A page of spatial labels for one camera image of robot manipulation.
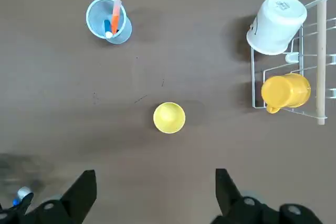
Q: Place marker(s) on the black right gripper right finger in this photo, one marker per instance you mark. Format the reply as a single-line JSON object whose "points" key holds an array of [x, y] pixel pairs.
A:
{"points": [[228, 197]]}

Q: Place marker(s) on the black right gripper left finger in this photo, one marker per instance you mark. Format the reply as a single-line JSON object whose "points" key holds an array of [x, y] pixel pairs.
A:
{"points": [[78, 195]]}

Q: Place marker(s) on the yellow plastic cup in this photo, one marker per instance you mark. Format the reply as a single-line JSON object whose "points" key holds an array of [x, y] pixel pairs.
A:
{"points": [[169, 117]]}

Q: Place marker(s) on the yellow-orange mug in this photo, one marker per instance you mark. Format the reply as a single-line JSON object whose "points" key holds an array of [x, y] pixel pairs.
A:
{"points": [[284, 91]]}

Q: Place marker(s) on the clear plastic measuring beaker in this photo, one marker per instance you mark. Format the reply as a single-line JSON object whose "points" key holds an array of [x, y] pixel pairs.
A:
{"points": [[124, 36]]}

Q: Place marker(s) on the blue marker pen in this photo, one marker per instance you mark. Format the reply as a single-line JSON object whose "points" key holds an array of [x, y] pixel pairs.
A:
{"points": [[107, 28]]}

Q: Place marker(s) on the white ceramic mug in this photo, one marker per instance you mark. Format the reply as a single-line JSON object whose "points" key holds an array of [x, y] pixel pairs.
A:
{"points": [[275, 24]]}

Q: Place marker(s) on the orange marker pen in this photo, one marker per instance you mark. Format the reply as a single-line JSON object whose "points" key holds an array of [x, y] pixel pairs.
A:
{"points": [[115, 16]]}

